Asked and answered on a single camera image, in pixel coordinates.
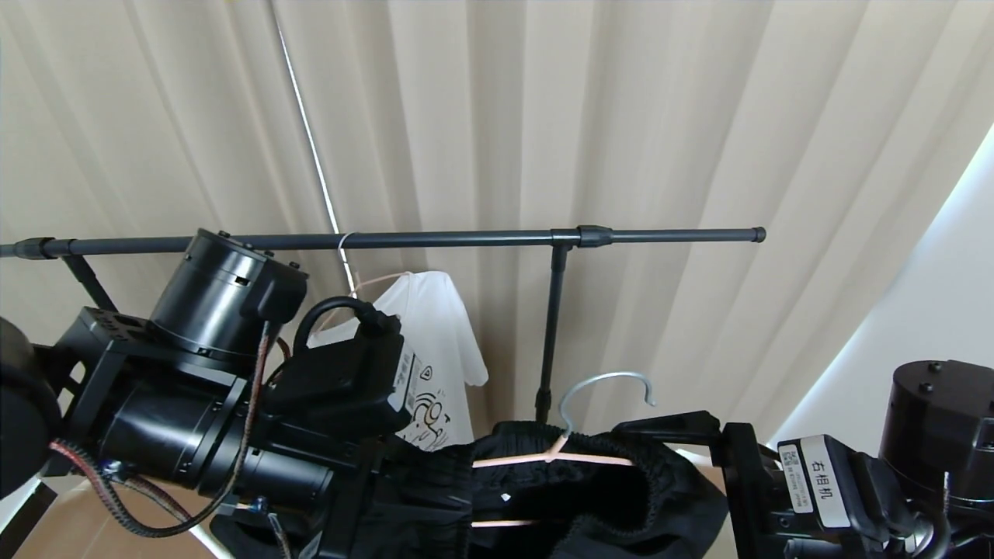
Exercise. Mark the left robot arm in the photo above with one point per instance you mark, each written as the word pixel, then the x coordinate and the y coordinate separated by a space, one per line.
pixel 210 295

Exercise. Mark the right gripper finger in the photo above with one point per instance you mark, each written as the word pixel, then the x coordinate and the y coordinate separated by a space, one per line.
pixel 683 427

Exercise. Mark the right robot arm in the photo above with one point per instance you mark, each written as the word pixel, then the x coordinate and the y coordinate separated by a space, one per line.
pixel 940 419

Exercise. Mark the beige curtain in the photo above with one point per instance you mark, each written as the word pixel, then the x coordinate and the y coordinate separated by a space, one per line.
pixel 621 116

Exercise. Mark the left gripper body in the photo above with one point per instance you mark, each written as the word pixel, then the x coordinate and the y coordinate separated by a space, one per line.
pixel 178 442

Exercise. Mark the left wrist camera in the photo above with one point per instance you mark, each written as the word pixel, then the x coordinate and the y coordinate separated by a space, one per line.
pixel 334 380

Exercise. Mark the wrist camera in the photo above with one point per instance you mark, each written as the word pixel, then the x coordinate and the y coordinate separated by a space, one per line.
pixel 823 481
pixel 334 380

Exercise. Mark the black clothes rack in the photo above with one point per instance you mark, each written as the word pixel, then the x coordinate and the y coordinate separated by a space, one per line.
pixel 466 239

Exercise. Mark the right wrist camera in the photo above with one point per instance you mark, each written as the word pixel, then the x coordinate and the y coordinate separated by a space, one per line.
pixel 823 481

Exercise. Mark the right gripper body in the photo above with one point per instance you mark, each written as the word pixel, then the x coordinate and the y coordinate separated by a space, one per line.
pixel 749 481

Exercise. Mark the white printed t-shirt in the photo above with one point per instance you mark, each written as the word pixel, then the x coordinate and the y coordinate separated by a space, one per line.
pixel 435 326

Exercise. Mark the pink clothes hanger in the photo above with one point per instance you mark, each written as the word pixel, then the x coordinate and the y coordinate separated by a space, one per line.
pixel 380 280
pixel 512 460

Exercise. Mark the black shorts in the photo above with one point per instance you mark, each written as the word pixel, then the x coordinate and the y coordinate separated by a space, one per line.
pixel 543 497

